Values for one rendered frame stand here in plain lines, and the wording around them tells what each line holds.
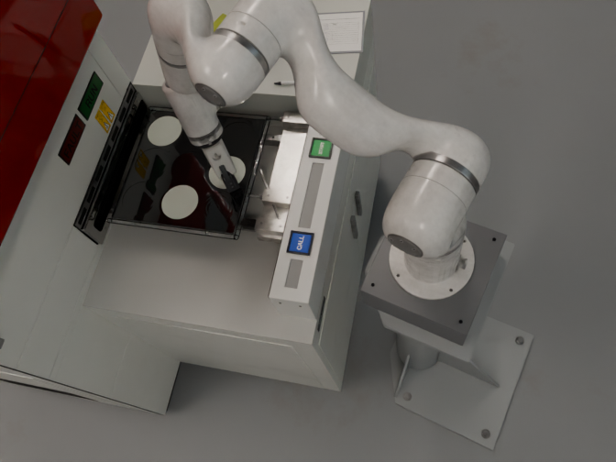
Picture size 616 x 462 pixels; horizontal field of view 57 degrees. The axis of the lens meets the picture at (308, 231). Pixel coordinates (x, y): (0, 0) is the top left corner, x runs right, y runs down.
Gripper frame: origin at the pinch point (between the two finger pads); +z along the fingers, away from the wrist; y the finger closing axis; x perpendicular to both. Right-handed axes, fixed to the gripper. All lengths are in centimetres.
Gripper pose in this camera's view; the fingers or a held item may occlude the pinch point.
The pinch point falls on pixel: (231, 182)
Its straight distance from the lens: 147.1
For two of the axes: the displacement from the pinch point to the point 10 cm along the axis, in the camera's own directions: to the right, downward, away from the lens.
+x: -9.1, 4.2, -0.4
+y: -3.2, -6.2, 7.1
